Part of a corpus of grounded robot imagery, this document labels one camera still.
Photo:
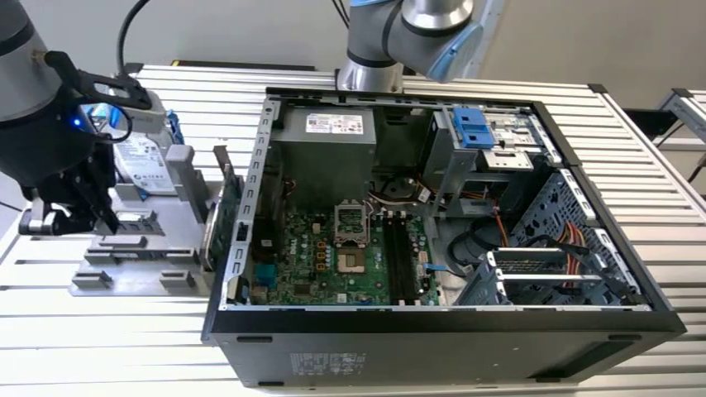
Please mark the aluminium slat side table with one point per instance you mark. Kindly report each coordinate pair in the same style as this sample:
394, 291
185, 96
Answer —
689, 103

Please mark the teal port block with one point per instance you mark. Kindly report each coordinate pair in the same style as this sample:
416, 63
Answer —
264, 276

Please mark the hard disk in blue carrier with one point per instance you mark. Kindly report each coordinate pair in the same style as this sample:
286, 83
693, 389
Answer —
145, 165

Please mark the green graphics card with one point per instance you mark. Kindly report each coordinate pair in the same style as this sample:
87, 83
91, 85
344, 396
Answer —
228, 194

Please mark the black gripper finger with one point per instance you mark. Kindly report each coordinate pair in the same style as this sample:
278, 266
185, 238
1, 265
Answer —
96, 194
71, 219

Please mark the black PC case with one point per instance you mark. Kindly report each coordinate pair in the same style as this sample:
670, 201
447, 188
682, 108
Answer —
386, 355

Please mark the grey power supply unit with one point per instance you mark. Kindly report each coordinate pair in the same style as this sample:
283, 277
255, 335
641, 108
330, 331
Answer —
326, 165

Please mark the round dark cooler fan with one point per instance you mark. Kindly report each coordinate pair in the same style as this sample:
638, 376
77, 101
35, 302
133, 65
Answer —
398, 189

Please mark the small silver wrist camera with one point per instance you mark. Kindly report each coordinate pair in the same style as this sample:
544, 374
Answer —
144, 116

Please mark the silver CPU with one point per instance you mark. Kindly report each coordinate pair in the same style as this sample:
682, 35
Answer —
135, 216

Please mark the grey metal drive cage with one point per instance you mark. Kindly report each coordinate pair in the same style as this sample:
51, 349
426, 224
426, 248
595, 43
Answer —
443, 165

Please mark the RAM slot with white latches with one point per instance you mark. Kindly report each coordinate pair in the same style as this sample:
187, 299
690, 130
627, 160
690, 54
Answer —
410, 258
395, 258

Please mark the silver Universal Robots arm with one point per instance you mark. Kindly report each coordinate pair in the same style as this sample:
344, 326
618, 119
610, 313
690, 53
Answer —
419, 25

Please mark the grey parts rack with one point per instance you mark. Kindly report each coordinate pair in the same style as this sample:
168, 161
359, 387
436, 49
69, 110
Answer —
176, 165

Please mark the green motherboard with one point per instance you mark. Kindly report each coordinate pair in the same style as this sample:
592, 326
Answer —
308, 264

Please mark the perforated metal disk bay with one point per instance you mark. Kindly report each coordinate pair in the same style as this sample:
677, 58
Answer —
543, 198

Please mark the blue plastic drive latch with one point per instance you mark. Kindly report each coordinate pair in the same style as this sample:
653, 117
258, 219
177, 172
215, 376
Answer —
468, 128

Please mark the CPU socket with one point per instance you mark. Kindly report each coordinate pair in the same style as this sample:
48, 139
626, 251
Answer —
352, 261

